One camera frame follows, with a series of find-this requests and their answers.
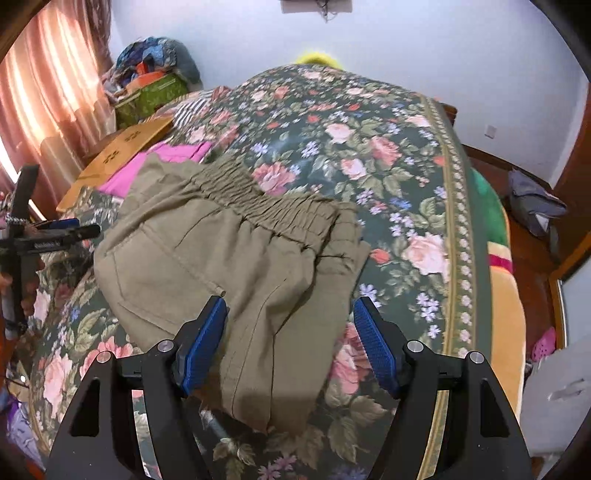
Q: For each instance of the pink garment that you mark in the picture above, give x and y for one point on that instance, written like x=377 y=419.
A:
x=171 y=154

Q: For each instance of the pile of clothes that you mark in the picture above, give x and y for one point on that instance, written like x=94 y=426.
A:
x=152 y=57

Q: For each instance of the white wall outlet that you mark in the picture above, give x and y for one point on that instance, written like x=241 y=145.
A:
x=491 y=131

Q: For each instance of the colourful fleece blanket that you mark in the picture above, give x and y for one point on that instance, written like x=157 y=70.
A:
x=501 y=286

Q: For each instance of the grey backpack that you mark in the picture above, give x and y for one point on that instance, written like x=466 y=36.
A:
x=535 y=203

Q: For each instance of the wooden bed frame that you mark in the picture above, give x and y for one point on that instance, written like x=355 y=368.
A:
x=450 y=113

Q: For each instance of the bamboo lap desk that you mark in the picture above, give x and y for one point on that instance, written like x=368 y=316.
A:
x=120 y=147

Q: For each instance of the floral bedspread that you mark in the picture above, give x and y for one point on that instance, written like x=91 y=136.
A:
x=346 y=147

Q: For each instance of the yellow foam tube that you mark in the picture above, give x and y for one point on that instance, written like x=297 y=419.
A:
x=318 y=60

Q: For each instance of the purple cloth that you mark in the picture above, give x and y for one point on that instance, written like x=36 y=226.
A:
x=21 y=429

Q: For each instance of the person's left hand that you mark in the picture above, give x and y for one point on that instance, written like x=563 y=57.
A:
x=33 y=286

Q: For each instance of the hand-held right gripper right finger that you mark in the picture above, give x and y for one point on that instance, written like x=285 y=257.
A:
x=376 y=350

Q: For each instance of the striped cloth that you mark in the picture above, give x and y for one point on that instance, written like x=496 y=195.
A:
x=196 y=108

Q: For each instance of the orange sheer curtain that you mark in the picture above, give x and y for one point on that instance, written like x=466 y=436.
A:
x=46 y=83

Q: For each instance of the green storage bag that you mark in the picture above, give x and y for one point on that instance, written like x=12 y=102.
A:
x=154 y=97

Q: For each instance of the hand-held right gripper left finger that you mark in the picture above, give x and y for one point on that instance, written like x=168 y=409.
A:
x=203 y=347

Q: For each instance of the pink clog shoes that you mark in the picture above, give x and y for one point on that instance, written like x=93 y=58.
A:
x=544 y=344

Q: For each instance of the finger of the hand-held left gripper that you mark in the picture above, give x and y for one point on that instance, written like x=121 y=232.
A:
x=69 y=236
x=60 y=224

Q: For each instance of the olive green pants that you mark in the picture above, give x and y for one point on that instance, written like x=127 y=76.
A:
x=231 y=258

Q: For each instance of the white wardrobe door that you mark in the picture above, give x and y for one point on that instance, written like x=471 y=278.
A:
x=577 y=304

